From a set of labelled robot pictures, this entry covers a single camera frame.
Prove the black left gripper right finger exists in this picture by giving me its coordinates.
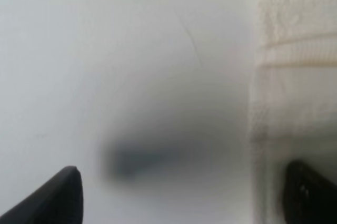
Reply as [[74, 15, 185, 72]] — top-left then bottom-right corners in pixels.
[[282, 160, 336, 224]]

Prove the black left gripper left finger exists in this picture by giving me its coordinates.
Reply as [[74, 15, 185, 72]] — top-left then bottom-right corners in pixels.
[[1, 166, 84, 223]]

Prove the white towel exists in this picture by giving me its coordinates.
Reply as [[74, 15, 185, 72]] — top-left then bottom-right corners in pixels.
[[249, 0, 336, 223]]

